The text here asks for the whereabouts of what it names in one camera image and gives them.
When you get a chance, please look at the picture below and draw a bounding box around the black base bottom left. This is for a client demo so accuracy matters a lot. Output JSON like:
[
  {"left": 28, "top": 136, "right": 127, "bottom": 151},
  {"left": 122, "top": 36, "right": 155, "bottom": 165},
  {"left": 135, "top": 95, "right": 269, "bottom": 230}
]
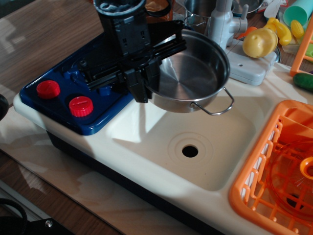
[{"left": 0, "top": 198, "right": 73, "bottom": 235}]

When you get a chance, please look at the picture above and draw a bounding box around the green toy vegetable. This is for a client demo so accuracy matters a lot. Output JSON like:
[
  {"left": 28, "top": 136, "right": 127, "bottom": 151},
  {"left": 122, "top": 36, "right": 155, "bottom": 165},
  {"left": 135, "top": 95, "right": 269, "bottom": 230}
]
[{"left": 293, "top": 72, "right": 313, "bottom": 92}]

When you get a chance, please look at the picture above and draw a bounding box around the steel bowl background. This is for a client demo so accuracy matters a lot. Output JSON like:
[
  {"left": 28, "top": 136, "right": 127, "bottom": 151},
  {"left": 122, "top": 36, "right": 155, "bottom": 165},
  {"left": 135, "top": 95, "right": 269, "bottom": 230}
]
[{"left": 232, "top": 0, "right": 264, "bottom": 17}]

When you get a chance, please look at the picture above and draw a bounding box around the transparent orange lid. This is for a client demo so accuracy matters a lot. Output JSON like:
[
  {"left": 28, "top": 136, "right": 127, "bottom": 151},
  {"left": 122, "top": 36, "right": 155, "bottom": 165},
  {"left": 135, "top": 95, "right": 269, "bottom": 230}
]
[{"left": 267, "top": 139, "right": 313, "bottom": 221}]

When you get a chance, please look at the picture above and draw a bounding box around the black round object left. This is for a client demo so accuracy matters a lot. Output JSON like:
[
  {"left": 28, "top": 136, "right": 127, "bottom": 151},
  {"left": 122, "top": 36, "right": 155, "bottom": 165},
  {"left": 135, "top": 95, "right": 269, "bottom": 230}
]
[{"left": 0, "top": 94, "right": 9, "bottom": 120}]

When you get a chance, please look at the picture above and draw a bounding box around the red stove knob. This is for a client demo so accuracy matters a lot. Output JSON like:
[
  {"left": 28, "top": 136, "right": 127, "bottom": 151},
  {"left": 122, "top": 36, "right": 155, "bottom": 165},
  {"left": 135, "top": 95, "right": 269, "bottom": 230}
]
[
  {"left": 36, "top": 80, "right": 61, "bottom": 99},
  {"left": 68, "top": 96, "right": 94, "bottom": 118}
]

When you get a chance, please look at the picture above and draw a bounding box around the red stove knob right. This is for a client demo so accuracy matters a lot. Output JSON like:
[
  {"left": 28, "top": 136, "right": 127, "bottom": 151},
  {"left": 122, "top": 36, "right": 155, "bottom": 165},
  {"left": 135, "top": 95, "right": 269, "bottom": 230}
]
[{"left": 68, "top": 96, "right": 94, "bottom": 118}]

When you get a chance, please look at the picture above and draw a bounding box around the orange plastic basket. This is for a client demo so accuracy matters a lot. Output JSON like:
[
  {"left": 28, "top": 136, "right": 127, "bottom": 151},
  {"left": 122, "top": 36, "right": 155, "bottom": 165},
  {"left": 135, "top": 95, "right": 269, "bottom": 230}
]
[{"left": 290, "top": 17, "right": 313, "bottom": 76}]

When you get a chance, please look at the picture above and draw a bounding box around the red stove knob left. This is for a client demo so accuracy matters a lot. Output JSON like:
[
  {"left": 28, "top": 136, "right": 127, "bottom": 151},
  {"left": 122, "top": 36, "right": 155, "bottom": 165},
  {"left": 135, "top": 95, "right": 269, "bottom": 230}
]
[{"left": 36, "top": 80, "right": 61, "bottom": 99}]

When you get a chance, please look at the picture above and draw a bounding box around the grey toy faucet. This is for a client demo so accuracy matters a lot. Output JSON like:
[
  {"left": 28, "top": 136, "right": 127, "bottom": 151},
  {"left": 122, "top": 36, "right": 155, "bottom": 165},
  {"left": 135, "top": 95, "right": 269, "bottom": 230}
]
[{"left": 206, "top": 0, "right": 276, "bottom": 86}]

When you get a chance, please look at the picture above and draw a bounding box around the cream toy sink unit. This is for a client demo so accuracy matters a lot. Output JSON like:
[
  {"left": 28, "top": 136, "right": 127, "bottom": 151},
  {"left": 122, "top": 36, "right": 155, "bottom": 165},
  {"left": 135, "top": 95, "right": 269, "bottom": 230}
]
[{"left": 13, "top": 64, "right": 313, "bottom": 235}]

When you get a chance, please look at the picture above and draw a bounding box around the yellow toy corn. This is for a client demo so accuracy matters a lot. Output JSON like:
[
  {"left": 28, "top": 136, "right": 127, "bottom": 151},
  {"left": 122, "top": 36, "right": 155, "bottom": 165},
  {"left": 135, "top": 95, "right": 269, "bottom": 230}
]
[{"left": 291, "top": 20, "right": 305, "bottom": 39}]

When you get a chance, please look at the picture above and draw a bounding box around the yellow toy potato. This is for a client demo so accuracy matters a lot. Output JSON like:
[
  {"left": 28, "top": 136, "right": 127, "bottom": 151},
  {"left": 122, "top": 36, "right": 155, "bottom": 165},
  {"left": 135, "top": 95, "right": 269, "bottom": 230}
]
[{"left": 243, "top": 28, "right": 278, "bottom": 58}]

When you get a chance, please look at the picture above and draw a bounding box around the small steel pot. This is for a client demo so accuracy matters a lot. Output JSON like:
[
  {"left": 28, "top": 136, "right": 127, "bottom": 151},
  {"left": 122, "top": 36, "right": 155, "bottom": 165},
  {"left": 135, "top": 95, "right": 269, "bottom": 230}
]
[{"left": 183, "top": 0, "right": 216, "bottom": 27}]

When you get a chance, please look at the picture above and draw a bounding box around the orange dish rack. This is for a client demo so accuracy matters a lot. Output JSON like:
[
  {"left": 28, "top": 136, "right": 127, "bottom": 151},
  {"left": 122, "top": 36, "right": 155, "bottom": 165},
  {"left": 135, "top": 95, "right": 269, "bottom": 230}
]
[{"left": 229, "top": 100, "right": 313, "bottom": 235}]

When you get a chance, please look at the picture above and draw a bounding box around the stainless steel pan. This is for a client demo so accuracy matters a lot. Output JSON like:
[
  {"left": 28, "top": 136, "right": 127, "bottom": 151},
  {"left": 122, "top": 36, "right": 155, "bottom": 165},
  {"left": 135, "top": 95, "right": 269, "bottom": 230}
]
[{"left": 148, "top": 29, "right": 230, "bottom": 115}]

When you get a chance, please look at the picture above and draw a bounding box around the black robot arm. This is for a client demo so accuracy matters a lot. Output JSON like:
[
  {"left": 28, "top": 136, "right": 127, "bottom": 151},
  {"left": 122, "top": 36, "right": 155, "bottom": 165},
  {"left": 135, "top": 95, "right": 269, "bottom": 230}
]
[{"left": 78, "top": 0, "right": 186, "bottom": 103}]

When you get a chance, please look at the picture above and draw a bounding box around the transparent orange pot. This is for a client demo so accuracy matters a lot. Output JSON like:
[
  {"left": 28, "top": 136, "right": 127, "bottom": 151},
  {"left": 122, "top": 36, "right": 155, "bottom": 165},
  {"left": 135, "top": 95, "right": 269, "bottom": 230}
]
[{"left": 145, "top": 0, "right": 175, "bottom": 24}]

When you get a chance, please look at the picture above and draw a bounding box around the yellow toy banana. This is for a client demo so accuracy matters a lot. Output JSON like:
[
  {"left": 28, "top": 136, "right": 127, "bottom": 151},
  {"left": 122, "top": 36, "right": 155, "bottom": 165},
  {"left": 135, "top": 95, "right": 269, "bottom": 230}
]
[{"left": 264, "top": 18, "right": 292, "bottom": 46}]

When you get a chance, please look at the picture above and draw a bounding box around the teal plastic cup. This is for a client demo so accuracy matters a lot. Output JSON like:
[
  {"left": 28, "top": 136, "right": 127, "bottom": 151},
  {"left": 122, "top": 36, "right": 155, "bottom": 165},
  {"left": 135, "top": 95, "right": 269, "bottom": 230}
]
[{"left": 283, "top": 0, "right": 313, "bottom": 26}]

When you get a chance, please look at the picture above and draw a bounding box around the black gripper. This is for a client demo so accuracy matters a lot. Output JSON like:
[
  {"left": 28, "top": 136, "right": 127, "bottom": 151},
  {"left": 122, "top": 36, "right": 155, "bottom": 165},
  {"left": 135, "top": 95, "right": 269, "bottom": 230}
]
[{"left": 78, "top": 14, "right": 186, "bottom": 103}]

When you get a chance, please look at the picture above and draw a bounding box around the blue toy stove top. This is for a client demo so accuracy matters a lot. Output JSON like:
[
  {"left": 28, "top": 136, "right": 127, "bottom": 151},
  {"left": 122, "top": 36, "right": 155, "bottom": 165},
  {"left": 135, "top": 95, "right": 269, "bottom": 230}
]
[{"left": 19, "top": 22, "right": 196, "bottom": 136}]

